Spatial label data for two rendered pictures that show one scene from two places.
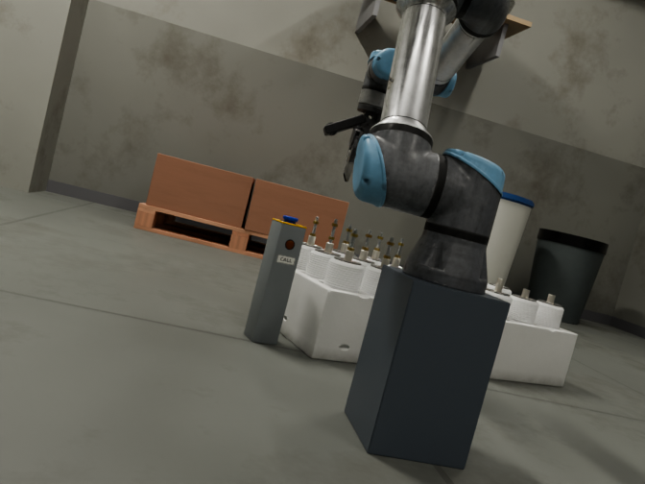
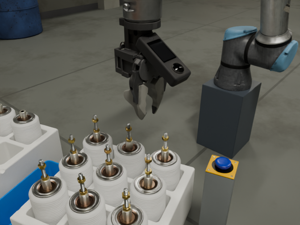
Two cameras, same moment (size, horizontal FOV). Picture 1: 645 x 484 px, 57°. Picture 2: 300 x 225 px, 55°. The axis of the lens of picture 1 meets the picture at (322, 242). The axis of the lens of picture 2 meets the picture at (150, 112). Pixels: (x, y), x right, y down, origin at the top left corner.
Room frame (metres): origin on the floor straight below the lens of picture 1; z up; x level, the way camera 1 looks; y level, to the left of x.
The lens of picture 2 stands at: (2.01, 0.42, 0.80)
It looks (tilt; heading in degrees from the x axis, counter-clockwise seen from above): 30 degrees down; 232
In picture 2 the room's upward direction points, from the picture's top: straight up
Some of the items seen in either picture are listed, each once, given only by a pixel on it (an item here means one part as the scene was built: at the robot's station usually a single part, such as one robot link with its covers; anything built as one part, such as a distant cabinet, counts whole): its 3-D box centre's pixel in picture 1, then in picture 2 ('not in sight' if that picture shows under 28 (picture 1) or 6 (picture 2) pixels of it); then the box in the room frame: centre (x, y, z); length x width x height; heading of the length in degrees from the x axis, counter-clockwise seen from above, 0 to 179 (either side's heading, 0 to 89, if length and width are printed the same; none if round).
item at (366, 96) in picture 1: (371, 101); (141, 8); (1.67, -0.04, 0.69); 0.08 x 0.08 x 0.05
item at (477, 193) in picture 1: (463, 192); (239, 44); (1.07, -0.22, 0.47); 0.13 x 0.12 x 0.14; 96
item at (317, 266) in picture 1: (320, 283); (148, 207); (1.67, -0.02, 0.16); 0.10 x 0.10 x 0.18
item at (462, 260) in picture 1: (449, 255); (234, 72); (1.07, -0.23, 0.35); 0.15 x 0.15 x 0.10
